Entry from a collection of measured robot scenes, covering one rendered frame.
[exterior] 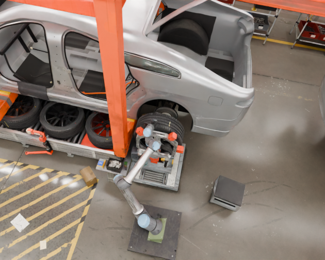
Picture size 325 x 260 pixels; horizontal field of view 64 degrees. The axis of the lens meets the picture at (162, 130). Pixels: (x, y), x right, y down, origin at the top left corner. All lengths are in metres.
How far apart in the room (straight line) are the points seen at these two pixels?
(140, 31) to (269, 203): 3.12
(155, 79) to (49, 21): 1.34
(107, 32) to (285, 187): 3.65
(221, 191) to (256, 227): 0.76
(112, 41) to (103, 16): 0.20
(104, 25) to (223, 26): 2.80
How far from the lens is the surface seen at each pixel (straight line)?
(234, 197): 3.91
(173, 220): 3.65
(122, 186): 2.93
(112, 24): 2.13
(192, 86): 3.09
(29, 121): 4.50
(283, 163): 4.93
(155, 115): 3.32
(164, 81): 3.10
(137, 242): 3.56
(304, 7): 1.92
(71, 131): 4.16
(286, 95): 5.99
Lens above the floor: 3.79
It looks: 55 degrees down
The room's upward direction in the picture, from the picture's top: 9 degrees clockwise
